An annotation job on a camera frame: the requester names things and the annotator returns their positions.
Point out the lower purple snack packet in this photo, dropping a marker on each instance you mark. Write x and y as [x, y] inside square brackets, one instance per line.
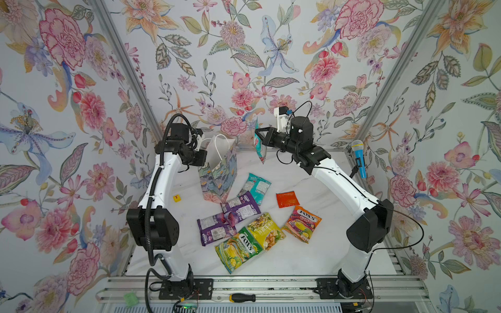
[214, 228]

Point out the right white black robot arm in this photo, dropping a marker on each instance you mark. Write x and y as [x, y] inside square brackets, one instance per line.
[372, 223]

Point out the small red sachet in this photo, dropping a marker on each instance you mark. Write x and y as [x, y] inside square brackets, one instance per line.
[287, 199]

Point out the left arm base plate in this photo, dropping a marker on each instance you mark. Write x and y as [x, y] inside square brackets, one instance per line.
[201, 289]

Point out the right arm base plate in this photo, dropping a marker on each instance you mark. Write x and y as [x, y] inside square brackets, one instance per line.
[334, 288]

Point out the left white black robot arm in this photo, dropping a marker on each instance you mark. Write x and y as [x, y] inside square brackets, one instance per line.
[153, 227]

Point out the yellow-green chips bag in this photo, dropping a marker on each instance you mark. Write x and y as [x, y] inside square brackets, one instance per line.
[266, 231]

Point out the green Fox's candy bag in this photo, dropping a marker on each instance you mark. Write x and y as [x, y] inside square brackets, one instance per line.
[238, 249]

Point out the orange Fox's fruits candy bag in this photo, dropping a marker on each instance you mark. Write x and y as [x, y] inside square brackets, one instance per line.
[302, 224]

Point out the upper purple snack packet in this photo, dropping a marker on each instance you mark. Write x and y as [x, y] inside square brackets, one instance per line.
[240, 208]

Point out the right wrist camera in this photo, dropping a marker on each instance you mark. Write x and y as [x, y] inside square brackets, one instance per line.
[282, 115]

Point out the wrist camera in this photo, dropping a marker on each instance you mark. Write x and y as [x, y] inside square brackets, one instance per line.
[197, 137]
[282, 115]

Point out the teal snack packet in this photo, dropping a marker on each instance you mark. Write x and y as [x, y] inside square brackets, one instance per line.
[257, 186]

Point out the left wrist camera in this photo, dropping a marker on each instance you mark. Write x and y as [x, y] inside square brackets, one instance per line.
[197, 137]

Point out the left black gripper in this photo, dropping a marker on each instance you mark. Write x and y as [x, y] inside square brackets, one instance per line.
[201, 160]

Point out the floral paper gift bag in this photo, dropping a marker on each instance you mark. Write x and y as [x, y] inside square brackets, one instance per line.
[219, 171]

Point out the purple snack packet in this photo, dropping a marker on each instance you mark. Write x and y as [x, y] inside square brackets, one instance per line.
[240, 208]
[214, 228]

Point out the teal Fox's candy bag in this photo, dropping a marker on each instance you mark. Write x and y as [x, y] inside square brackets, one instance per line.
[260, 148]

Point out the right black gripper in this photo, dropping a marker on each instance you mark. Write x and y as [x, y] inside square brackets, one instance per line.
[272, 137]

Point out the black yellow screwdriver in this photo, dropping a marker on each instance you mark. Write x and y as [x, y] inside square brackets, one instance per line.
[243, 298]

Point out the blue toy microphone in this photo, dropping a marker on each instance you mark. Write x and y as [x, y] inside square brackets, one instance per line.
[357, 148]

